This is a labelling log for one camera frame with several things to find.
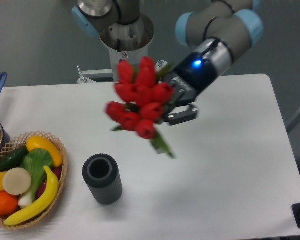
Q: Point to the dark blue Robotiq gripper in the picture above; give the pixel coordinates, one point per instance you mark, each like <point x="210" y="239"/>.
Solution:
<point x="189" y="79"/>

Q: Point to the red tulip bouquet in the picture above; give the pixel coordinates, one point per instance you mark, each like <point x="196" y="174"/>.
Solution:
<point x="145" y="97"/>

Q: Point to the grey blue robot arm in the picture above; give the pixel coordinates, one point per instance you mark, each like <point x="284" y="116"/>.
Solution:
<point x="219" y="36"/>

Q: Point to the dark grey ribbed vase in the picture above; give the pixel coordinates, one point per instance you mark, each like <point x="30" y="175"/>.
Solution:
<point x="102" y="176"/>

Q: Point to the purple red vegetable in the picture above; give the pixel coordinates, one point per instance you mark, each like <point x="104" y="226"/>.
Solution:
<point x="58" y="172"/>

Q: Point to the yellow squash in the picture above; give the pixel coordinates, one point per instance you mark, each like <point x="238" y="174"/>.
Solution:
<point x="39" y="142"/>

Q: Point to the yellow banana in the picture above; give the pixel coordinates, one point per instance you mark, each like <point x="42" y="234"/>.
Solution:
<point x="40" y="205"/>

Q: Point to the green bok choy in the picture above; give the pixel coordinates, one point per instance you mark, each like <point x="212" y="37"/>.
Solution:
<point x="34" y="163"/>

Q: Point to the woven wicker basket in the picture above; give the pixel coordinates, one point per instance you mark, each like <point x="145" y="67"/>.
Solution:
<point x="20" y="141"/>

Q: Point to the green cucumber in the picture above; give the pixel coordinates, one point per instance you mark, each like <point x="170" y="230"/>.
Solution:
<point x="13" y="159"/>

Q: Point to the beige round disc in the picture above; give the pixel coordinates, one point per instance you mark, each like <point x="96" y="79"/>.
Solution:
<point x="17" y="181"/>

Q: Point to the orange fruit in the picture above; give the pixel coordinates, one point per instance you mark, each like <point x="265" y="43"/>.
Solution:
<point x="8" y="204"/>

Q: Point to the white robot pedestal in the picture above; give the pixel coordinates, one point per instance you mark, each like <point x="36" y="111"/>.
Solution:
<point x="124" y="42"/>

